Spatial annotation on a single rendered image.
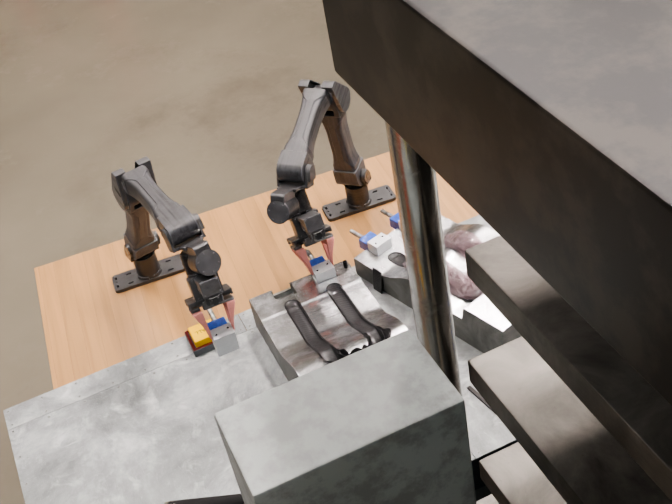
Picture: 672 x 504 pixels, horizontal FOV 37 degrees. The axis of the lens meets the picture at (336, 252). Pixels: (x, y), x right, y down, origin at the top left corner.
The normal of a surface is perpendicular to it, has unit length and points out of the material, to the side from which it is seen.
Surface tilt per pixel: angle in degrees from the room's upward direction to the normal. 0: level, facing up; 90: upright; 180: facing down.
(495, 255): 0
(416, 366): 0
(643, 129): 0
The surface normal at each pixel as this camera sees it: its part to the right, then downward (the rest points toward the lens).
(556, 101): -0.16, -0.76
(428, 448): 0.40, 0.53
